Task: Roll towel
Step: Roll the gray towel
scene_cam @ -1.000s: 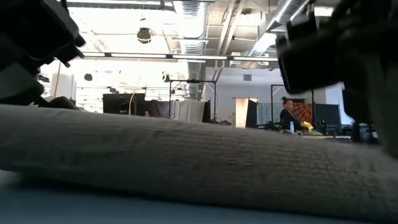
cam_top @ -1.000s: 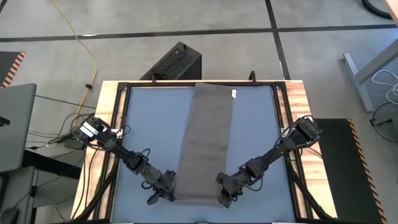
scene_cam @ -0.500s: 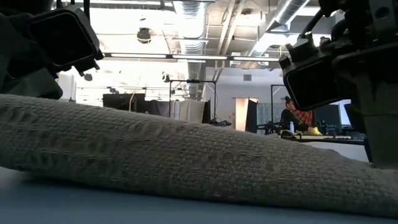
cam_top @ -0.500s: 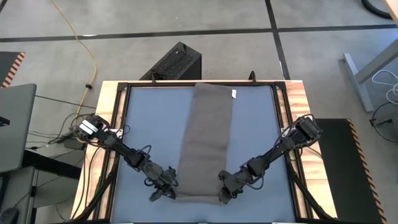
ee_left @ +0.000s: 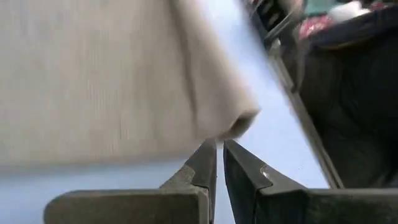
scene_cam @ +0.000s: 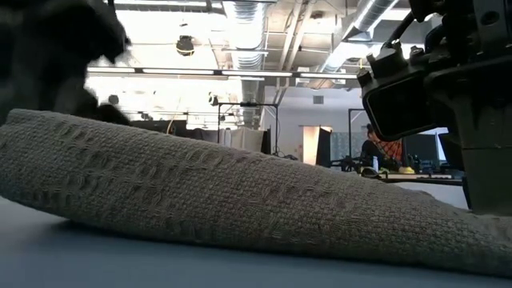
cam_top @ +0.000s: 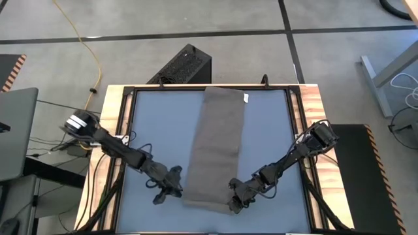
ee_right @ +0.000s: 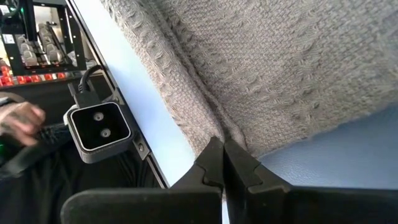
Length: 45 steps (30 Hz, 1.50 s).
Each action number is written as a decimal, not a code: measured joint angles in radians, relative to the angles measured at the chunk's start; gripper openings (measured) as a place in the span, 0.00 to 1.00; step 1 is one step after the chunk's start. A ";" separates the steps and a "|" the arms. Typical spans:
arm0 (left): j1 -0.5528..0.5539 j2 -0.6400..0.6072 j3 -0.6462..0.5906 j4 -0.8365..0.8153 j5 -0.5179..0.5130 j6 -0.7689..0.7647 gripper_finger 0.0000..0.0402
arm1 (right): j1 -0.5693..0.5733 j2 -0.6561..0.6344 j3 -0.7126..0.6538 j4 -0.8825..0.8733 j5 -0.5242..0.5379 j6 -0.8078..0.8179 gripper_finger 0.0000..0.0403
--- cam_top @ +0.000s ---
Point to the grey metal desk leg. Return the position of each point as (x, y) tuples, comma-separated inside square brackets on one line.
[(370, 75)]

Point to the black frame clamp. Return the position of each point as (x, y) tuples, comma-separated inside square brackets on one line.
[(265, 81), (160, 83)]

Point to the wooden table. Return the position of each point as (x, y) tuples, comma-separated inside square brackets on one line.
[(112, 101)]

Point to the black perforated computer tower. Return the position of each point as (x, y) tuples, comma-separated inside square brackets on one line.
[(187, 65)]

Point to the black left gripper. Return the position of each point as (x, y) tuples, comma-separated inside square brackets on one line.
[(168, 182)]

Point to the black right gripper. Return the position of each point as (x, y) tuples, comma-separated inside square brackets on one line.
[(246, 192)]

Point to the black aluminium table frame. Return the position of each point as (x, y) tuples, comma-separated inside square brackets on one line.
[(163, 87)]

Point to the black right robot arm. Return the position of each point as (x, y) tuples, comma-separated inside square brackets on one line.
[(294, 156)]

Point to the black computer mouse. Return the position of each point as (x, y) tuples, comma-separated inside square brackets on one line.
[(9, 227)]

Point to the blue-grey table mat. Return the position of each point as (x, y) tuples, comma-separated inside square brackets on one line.
[(163, 130)]

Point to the light wooden desk edge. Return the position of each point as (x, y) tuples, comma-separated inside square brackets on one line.
[(414, 8)]

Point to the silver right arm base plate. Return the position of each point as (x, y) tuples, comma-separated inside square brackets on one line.
[(298, 138)]

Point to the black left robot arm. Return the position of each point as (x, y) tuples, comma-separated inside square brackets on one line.
[(114, 148)]

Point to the black hazard-striped floor mat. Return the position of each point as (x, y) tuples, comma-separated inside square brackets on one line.
[(8, 70), (359, 182)]

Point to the grey laptop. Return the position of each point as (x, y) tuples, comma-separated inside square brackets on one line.
[(18, 130)]

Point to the grey-beige towel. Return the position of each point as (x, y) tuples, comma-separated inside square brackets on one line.
[(215, 147)]

